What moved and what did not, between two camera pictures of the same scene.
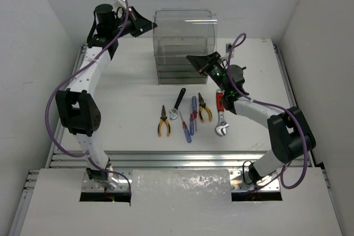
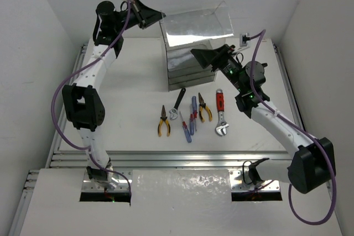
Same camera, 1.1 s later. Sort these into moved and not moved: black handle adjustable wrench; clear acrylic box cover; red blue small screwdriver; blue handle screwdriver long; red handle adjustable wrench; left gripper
Moved: left gripper; clear acrylic box cover
Not moved: red handle adjustable wrench; blue handle screwdriver long; red blue small screwdriver; black handle adjustable wrench
